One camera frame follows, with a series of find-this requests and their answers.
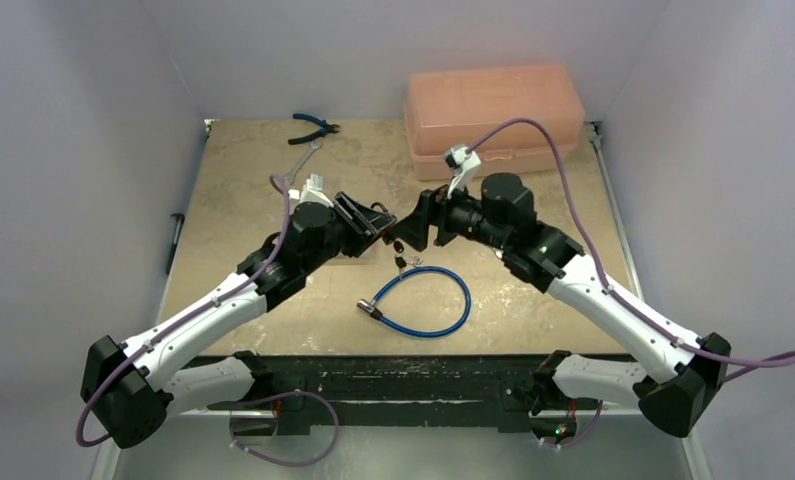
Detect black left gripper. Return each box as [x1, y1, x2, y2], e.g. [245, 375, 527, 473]
[303, 193, 393, 275]

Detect blue cable lock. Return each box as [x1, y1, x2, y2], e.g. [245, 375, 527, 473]
[356, 266, 472, 340]

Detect orange black padlock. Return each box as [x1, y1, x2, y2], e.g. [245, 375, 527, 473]
[379, 227, 397, 244]

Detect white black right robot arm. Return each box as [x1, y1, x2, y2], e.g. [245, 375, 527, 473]
[391, 173, 731, 438]

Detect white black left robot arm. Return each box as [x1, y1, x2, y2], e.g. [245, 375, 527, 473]
[75, 193, 396, 449]

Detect pink plastic toolbox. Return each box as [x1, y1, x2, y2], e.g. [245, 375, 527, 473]
[403, 64, 585, 181]

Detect small silver open-end wrench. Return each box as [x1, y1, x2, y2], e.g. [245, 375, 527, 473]
[284, 140, 322, 187]

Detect black hammer beside table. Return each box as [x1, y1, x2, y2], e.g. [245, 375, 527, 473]
[165, 213, 185, 275]

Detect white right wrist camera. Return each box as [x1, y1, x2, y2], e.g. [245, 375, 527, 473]
[442, 144, 481, 199]

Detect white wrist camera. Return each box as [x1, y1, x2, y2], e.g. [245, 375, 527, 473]
[289, 174, 333, 207]
[442, 144, 481, 199]

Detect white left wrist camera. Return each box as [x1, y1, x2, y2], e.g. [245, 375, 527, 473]
[289, 174, 333, 207]

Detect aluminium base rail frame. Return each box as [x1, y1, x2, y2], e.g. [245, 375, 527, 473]
[92, 119, 716, 480]

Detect blue black handled pliers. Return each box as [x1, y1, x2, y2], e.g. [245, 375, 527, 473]
[286, 112, 341, 146]

